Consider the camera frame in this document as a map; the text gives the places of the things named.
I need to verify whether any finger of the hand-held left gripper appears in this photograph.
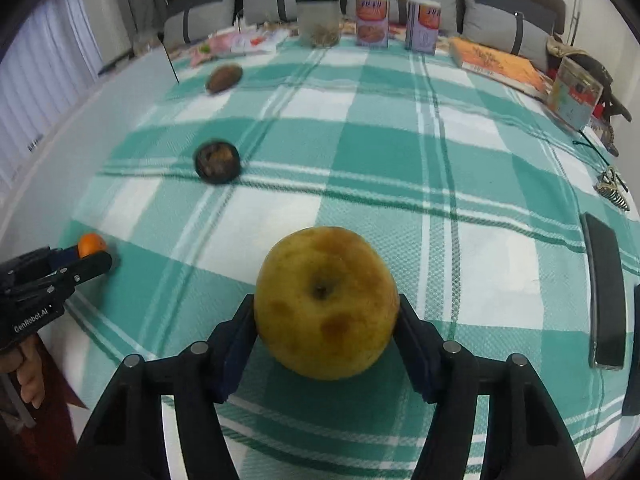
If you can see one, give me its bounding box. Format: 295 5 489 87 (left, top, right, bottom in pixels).
47 246 81 268
50 252 113 306

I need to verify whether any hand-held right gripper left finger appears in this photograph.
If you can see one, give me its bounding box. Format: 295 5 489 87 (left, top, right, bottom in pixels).
77 294 259 480

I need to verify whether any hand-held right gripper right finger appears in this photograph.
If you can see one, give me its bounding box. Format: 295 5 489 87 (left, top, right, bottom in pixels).
394 297 586 480

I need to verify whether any small orange mandarin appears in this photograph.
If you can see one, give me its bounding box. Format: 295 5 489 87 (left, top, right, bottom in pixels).
78 233 107 258

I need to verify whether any yellow apple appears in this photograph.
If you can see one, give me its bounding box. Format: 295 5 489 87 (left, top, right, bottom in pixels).
253 226 401 381

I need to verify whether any long white cardboard box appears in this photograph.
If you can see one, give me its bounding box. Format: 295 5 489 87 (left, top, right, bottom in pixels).
0 35 180 266

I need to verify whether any person's left hand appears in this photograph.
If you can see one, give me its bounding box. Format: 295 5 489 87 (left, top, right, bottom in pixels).
0 335 46 411

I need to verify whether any dark mangosteen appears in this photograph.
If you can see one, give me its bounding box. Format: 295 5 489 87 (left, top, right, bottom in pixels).
194 140 240 185

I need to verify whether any sheer white curtain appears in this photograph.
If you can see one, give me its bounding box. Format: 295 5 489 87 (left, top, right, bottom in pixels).
0 0 103 171

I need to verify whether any large black phone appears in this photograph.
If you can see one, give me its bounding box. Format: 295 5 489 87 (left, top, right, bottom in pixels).
580 212 627 371

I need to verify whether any green plaid cloth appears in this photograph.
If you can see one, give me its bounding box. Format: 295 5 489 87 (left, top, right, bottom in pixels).
60 35 640 480

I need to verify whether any small black phone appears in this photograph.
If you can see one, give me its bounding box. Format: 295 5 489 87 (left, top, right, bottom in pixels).
622 284 640 417

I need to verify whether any brown kiwi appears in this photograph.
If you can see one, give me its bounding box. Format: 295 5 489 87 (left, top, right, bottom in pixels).
206 63 244 95

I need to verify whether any grey curtain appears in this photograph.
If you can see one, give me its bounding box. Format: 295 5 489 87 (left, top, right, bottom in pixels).
100 0 168 61

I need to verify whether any pink snack packet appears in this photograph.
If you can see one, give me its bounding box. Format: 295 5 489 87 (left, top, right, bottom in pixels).
190 29 292 67

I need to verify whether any orange book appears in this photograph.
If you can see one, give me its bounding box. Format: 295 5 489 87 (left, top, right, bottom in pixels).
448 36 551 104

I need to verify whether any labelled glass jar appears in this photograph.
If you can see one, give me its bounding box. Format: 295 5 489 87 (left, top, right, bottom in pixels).
546 56 604 131

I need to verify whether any dark bag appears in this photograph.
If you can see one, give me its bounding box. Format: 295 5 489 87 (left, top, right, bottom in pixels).
575 52 633 122

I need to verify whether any purple labelled can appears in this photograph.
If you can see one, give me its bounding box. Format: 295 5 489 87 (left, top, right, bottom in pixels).
405 0 442 56

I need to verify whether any clear jar black lid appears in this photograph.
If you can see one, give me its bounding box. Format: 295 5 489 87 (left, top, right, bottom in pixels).
296 0 342 49

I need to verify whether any pink labelled can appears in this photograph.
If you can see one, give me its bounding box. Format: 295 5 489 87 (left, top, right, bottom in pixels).
356 0 390 49

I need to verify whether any beige cloth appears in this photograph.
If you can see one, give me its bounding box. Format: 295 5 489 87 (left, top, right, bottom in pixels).
546 35 587 59

